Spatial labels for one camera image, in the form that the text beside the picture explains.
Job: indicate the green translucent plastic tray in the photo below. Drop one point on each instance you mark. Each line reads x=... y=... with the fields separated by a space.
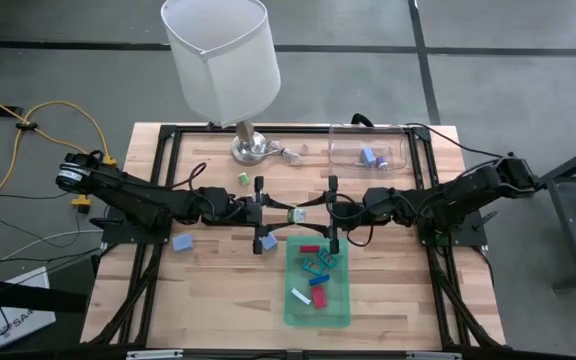
x=338 y=312

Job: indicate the purple cube wall charger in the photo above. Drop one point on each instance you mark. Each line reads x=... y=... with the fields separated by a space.
x=382 y=162

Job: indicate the yellow power plug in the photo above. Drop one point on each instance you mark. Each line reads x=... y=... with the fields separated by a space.
x=81 y=202
x=110 y=161

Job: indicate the black metal stand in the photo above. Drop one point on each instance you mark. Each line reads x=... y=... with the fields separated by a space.
x=570 y=230

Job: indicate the black aluminium table frame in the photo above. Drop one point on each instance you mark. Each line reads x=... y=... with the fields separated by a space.
x=298 y=129

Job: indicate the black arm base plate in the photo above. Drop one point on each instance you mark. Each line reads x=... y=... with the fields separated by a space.
x=473 y=240
x=118 y=235

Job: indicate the red mini stapler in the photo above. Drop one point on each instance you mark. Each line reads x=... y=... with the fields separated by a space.
x=310 y=249

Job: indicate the white printed box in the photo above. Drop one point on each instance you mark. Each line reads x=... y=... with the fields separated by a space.
x=33 y=327

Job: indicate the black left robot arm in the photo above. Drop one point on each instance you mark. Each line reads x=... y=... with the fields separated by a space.
x=133 y=200

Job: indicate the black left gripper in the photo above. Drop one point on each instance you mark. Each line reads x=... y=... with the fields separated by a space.
x=248 y=210

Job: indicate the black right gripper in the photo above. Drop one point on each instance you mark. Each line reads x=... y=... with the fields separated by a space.
x=350 y=212

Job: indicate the teal mini stapler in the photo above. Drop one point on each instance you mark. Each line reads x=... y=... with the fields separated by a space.
x=313 y=267
x=327 y=258

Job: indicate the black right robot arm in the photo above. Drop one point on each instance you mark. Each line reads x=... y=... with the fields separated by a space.
x=418 y=205

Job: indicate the black beam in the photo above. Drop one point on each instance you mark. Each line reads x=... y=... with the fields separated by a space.
x=28 y=296

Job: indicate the white mini stapler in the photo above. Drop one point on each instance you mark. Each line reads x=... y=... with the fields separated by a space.
x=301 y=296

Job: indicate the green cube wall charger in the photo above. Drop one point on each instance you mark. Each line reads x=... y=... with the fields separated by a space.
x=243 y=178
x=296 y=216

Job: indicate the red rectangular box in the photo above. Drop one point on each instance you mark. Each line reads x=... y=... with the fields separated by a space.
x=319 y=297

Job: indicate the dark blue mini stapler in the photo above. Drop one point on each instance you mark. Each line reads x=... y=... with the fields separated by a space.
x=319 y=280

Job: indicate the white shade silver table lamp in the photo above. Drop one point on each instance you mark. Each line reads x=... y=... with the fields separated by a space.
x=223 y=65

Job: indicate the clear plastic container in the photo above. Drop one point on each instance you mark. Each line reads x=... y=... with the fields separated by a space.
x=343 y=145

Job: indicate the light blue power adapter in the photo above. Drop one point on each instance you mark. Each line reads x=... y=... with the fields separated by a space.
x=182 y=243
x=270 y=243
x=367 y=156

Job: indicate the silver metal bracket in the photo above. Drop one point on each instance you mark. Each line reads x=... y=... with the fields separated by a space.
x=148 y=355
x=433 y=356

